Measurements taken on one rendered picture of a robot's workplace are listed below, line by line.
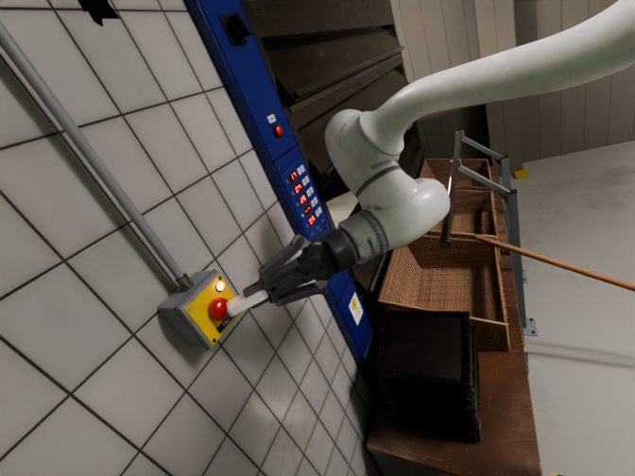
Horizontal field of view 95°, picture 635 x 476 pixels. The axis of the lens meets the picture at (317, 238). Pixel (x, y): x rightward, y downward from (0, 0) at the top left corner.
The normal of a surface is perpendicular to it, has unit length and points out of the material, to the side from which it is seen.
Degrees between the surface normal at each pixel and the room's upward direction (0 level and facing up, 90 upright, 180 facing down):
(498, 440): 0
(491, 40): 90
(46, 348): 90
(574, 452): 0
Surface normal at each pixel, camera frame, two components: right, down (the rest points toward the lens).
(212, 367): 0.84, -0.09
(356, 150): -0.63, 0.25
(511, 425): -0.36, -0.82
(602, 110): -0.36, 0.55
